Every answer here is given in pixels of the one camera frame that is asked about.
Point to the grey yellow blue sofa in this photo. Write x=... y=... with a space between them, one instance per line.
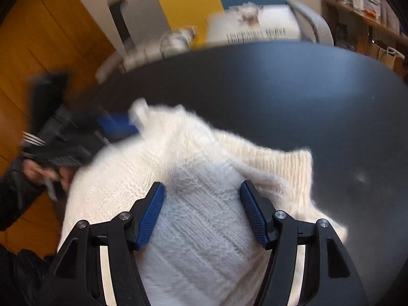
x=188 y=0

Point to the black upright post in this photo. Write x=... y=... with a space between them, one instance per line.
x=119 y=19

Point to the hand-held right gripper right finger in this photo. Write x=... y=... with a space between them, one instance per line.
x=253 y=216

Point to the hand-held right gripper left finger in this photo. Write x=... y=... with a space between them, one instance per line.
x=153 y=216

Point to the brown paper bag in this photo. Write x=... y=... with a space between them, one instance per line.
x=390 y=57

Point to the small oranges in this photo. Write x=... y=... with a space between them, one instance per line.
x=370 y=12

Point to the white deer print pillow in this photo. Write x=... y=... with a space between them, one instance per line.
x=277 y=19

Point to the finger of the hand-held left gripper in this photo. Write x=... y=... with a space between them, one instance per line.
x=118 y=126

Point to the cream knit sweater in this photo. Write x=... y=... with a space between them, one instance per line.
x=197 y=153

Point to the wooden desk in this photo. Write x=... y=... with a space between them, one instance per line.
x=350 y=14

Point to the geometric print pillow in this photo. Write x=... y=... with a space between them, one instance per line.
x=172 y=41

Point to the person's left hand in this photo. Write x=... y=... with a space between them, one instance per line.
x=33 y=170

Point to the orange wooden wardrobe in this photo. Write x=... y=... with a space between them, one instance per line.
x=47 y=38

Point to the person's dark clothing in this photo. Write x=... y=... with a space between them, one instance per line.
x=19 y=277

